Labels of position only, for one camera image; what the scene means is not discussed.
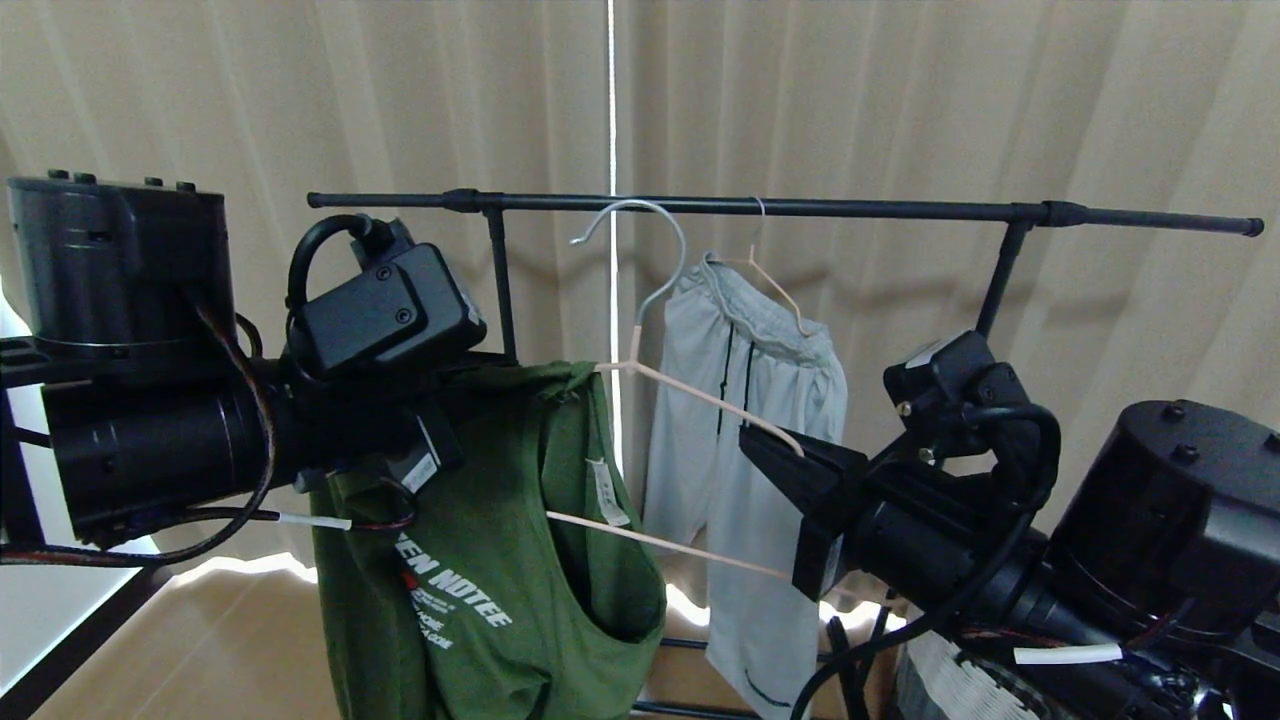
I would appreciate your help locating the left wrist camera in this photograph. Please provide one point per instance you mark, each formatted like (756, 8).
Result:
(380, 310)

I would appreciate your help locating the green garment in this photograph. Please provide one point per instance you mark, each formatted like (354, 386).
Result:
(480, 480)

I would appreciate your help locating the pale grey shorts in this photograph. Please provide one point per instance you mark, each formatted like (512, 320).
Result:
(700, 420)

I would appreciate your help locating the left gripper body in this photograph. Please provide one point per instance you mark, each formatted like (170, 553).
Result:
(170, 450)

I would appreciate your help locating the black clothes rack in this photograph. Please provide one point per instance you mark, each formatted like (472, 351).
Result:
(900, 209)

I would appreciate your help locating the white laundry basket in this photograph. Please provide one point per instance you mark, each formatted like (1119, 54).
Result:
(950, 690)

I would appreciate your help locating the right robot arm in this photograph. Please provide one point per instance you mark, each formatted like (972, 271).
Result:
(1180, 500)

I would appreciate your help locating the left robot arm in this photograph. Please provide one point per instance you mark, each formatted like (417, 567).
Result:
(120, 260)

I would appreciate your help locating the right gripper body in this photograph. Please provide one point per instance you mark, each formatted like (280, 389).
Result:
(930, 530)

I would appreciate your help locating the pink clothes hanger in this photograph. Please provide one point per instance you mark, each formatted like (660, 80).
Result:
(753, 255)
(700, 396)

